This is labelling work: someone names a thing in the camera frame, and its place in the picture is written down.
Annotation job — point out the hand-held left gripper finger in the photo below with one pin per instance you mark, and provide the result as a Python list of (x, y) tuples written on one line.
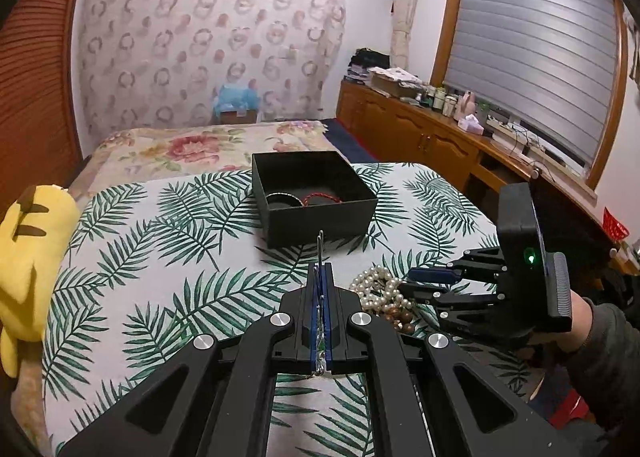
[(315, 307), (326, 307)]

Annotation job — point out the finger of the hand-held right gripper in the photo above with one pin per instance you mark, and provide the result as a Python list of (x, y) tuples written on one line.
[(417, 293), (430, 275)]

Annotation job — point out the black jewelry box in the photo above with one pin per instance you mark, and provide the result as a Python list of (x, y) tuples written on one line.
[(320, 224)]

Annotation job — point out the person's right forearm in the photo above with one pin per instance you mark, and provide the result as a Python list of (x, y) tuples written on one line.
[(607, 352)]

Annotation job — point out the red paper packet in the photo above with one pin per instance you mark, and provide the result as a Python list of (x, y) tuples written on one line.
[(615, 224)]

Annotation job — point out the white power strip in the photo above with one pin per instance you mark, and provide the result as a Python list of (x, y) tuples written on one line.
[(507, 127)]

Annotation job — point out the pink tissue box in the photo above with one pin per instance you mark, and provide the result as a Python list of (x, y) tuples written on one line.
[(470, 125)]

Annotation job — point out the wooden sideboard cabinet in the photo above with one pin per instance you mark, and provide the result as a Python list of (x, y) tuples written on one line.
[(415, 137)]

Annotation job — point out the pink figurine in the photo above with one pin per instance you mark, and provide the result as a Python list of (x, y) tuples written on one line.
[(467, 104)]

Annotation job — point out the dark blue bed sheet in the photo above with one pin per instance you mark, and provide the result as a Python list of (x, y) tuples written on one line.
[(352, 142)]

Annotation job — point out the green leaf print blanket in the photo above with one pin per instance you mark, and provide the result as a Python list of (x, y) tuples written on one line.
[(165, 247)]

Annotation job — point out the group of small bottles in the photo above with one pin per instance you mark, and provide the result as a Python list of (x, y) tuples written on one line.
[(441, 98)]

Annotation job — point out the cardboard box with papers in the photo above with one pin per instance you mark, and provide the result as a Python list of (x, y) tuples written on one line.
[(395, 79)]

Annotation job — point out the floral bedspread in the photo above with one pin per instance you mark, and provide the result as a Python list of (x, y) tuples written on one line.
[(190, 147)]

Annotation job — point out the small cardboard box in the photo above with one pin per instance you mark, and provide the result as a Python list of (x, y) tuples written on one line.
[(239, 117)]

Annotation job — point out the pile of dark clothes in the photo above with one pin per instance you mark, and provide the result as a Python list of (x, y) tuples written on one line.
[(367, 64)]

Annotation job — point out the blue plastic bag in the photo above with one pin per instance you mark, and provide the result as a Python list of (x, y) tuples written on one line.
[(237, 98)]

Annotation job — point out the white lace curtain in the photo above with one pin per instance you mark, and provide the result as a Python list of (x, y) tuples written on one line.
[(407, 2)]

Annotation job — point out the yellow plush toy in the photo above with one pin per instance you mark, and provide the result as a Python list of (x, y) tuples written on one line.
[(30, 257)]

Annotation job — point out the brown slatted wardrobe door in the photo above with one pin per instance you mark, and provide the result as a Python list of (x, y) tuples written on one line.
[(35, 62)]

